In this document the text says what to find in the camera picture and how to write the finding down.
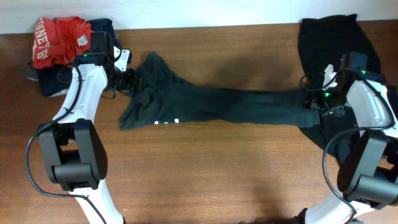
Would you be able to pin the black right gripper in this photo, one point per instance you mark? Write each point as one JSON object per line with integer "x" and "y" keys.
{"x": 311, "y": 99}

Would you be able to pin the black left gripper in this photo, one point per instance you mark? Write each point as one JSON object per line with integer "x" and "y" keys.
{"x": 129, "y": 84}

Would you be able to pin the dark green t-shirt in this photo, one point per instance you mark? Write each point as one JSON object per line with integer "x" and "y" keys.
{"x": 161, "y": 96}

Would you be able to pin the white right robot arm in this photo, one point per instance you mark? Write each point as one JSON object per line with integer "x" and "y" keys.
{"x": 366, "y": 110}

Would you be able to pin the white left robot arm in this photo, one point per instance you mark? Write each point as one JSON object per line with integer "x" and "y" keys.
{"x": 74, "y": 156}

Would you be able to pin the black t-shirt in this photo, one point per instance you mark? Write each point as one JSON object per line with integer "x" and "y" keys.
{"x": 322, "y": 42}

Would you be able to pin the navy blue garment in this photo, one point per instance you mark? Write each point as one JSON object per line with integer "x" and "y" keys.
{"x": 104, "y": 24}

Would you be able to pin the red t-shirt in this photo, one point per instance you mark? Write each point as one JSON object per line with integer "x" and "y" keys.
{"x": 59, "y": 40}

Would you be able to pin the grey garment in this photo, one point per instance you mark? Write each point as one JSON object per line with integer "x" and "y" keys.
{"x": 53, "y": 81}

